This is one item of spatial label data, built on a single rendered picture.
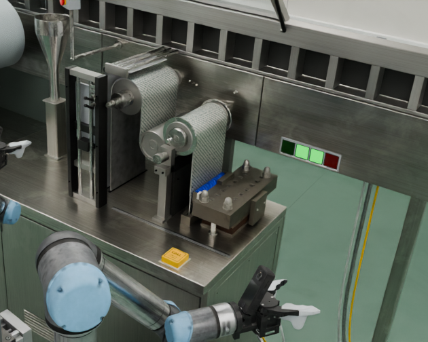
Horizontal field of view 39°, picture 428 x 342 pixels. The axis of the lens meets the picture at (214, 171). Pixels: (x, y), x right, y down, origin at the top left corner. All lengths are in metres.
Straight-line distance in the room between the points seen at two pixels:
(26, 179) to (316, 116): 1.23
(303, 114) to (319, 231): 1.92
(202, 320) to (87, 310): 0.31
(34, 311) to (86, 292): 1.67
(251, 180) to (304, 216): 1.88
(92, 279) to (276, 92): 1.37
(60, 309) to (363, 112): 1.41
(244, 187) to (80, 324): 1.30
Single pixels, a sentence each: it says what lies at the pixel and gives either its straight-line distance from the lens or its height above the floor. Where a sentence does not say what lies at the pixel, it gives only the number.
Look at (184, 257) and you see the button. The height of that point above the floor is 0.92.
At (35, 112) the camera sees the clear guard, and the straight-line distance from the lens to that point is 3.04.
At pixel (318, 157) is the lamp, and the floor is 1.18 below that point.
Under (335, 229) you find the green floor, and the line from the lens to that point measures 4.20.
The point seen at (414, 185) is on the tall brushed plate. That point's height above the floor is 1.19.
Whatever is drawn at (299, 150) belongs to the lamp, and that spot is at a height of 1.19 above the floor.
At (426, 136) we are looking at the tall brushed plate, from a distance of 2.19.
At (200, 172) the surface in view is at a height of 1.10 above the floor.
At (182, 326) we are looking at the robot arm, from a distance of 1.36.
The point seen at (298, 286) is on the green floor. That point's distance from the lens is 3.60.
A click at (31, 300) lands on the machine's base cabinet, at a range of 2.79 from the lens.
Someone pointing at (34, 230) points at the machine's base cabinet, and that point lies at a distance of 2.53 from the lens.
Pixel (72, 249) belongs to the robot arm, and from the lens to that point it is 1.21.
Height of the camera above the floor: 2.16
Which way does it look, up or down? 27 degrees down
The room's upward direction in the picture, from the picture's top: 6 degrees clockwise
